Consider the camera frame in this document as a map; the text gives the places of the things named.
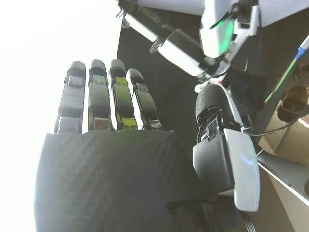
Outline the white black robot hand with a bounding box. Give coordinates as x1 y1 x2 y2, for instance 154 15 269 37
33 59 261 232

